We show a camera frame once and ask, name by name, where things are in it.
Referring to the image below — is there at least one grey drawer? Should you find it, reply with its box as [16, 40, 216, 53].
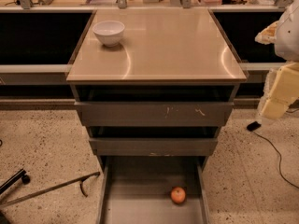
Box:
[89, 138, 218, 156]
[98, 156, 210, 224]
[75, 102, 233, 127]

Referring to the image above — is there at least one black chair leg with caster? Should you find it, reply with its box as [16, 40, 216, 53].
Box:
[0, 169, 31, 194]

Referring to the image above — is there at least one black floor cable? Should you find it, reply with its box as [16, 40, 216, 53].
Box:
[252, 107, 299, 190]

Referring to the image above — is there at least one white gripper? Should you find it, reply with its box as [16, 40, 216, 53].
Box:
[254, 0, 299, 119]

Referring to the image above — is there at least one grey bottom drawer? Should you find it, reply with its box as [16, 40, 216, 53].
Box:
[98, 156, 210, 224]

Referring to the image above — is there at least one white ceramic bowl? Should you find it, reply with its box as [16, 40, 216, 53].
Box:
[93, 21, 125, 47]

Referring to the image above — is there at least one grey top drawer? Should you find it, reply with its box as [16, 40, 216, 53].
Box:
[75, 102, 233, 127]

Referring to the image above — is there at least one thin metal rod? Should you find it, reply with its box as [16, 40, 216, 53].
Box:
[0, 171, 101, 208]

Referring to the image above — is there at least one grey drawer cabinet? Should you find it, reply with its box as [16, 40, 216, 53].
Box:
[64, 7, 249, 224]

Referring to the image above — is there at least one black power adapter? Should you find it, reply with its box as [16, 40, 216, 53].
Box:
[247, 121, 261, 132]

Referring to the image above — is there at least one orange fruit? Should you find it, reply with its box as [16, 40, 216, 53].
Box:
[170, 187, 186, 204]

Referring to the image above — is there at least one grey middle drawer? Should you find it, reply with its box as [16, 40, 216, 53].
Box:
[89, 138, 218, 156]

